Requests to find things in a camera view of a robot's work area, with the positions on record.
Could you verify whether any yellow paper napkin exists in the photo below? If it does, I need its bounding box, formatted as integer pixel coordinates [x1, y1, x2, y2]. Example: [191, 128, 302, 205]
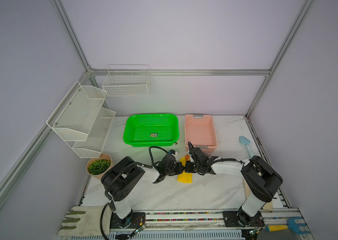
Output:
[177, 157, 193, 184]

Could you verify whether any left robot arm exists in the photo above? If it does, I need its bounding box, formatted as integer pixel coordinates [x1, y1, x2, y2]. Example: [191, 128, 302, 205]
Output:
[101, 153, 185, 228]

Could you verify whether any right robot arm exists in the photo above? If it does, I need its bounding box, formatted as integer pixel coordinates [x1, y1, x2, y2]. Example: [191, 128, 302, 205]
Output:
[185, 143, 283, 227]

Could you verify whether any pink plastic basket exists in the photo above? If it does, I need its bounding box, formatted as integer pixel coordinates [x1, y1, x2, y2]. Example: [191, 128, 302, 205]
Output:
[184, 115, 217, 153]

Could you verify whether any green plastic basket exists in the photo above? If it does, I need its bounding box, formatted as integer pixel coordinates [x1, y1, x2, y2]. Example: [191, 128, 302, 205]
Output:
[123, 114, 179, 147]

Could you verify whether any light blue garden trowel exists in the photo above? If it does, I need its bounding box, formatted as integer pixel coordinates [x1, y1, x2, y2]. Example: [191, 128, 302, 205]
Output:
[239, 136, 254, 159]

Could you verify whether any potted green succulent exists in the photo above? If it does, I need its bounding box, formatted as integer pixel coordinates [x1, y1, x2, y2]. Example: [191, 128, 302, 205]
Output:
[86, 154, 114, 180]

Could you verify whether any beige work glove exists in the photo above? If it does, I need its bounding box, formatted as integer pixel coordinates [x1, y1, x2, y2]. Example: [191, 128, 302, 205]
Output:
[243, 180, 273, 211]

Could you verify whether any white mesh two-tier shelf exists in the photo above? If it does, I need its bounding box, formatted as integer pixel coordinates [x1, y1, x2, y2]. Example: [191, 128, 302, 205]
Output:
[46, 82, 116, 159]

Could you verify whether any green-striped white glove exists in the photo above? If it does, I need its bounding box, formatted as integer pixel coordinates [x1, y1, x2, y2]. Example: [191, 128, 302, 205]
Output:
[57, 206, 112, 237]

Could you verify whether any blue yellow hand rake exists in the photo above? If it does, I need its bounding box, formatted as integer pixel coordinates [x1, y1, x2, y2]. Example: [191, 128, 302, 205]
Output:
[266, 217, 310, 235]

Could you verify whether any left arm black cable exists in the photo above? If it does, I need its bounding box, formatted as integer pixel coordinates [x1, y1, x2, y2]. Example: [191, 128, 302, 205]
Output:
[99, 146, 171, 240]

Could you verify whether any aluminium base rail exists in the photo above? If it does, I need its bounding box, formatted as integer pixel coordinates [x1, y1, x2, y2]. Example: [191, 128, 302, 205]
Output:
[57, 208, 315, 240]

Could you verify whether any white wire basket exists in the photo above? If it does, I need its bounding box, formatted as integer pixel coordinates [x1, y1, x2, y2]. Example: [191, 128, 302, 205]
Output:
[102, 65, 151, 97]

